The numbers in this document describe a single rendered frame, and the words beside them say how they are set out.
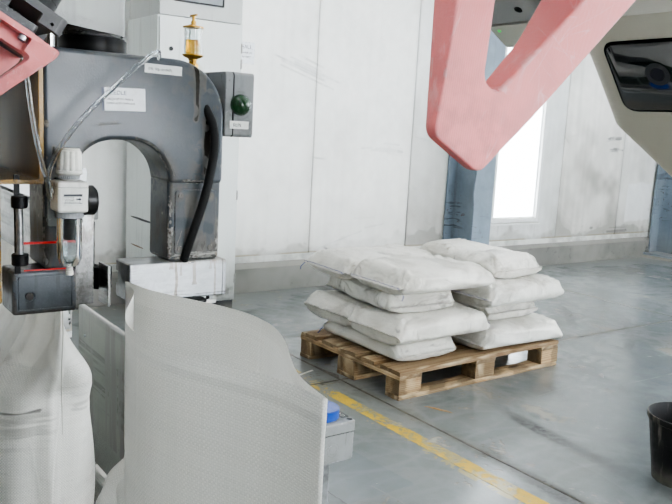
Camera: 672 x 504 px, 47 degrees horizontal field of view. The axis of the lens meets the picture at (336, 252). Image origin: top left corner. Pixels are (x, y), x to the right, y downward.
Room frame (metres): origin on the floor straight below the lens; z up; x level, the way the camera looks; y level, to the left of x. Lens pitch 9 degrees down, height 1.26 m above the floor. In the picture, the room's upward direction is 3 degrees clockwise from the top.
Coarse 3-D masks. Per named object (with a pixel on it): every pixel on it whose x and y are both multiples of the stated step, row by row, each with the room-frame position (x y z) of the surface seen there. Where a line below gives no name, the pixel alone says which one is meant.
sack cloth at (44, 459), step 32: (0, 320) 1.33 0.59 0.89; (32, 320) 1.21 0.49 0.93; (0, 352) 1.26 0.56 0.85; (32, 352) 1.18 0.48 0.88; (64, 352) 1.17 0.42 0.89; (0, 384) 1.17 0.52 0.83; (32, 384) 1.16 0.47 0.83; (64, 384) 1.20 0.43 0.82; (0, 416) 1.17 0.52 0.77; (32, 416) 1.18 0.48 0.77; (64, 416) 1.21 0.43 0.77; (0, 448) 1.18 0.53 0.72; (32, 448) 1.18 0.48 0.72; (64, 448) 1.22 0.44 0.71; (0, 480) 1.18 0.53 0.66; (32, 480) 1.19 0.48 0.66; (64, 480) 1.22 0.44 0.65
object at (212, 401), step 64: (128, 320) 0.84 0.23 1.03; (192, 320) 0.89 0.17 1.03; (256, 320) 0.82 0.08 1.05; (128, 384) 0.75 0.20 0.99; (192, 384) 0.67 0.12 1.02; (256, 384) 0.63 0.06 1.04; (128, 448) 0.75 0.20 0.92; (192, 448) 0.67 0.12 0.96; (256, 448) 0.63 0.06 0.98; (320, 448) 0.58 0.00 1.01
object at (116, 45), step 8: (64, 40) 1.02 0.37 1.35; (72, 40) 1.02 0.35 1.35; (80, 40) 1.02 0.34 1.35; (88, 40) 1.02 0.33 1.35; (96, 40) 1.02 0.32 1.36; (104, 40) 1.03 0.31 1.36; (112, 40) 1.03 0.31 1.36; (120, 40) 1.05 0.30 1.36; (72, 48) 1.02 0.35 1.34; (80, 48) 1.02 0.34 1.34; (88, 48) 1.02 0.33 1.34; (96, 48) 1.02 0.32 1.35; (104, 48) 1.03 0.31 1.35; (112, 48) 1.03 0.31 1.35; (120, 48) 1.05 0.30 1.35
